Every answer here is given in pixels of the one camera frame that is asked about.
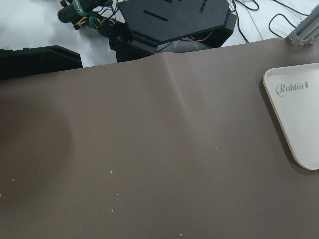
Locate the aluminium frame post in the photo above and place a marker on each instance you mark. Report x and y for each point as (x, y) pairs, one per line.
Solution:
(307, 32)

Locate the black thermos bottle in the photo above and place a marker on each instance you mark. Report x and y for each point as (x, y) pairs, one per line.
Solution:
(40, 60)

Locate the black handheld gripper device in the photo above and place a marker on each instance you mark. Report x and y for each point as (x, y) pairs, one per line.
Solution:
(96, 14)

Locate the black hexagonal stand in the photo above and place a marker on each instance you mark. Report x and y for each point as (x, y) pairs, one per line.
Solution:
(151, 23)

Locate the cream rabbit tray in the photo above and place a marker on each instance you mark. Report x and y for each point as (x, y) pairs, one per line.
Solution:
(294, 95)

